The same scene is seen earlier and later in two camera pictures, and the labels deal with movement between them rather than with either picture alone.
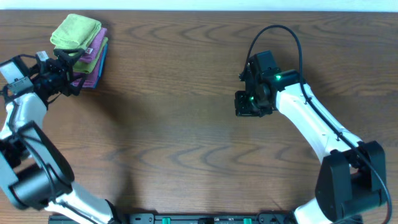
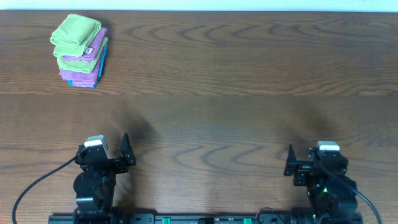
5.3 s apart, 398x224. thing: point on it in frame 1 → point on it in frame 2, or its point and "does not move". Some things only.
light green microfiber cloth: x=75 y=32 does not move
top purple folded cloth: x=96 y=45 does not move
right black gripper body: x=249 y=105 → x=301 y=178
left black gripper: x=64 y=74 → x=115 y=163
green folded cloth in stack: x=81 y=66 does not move
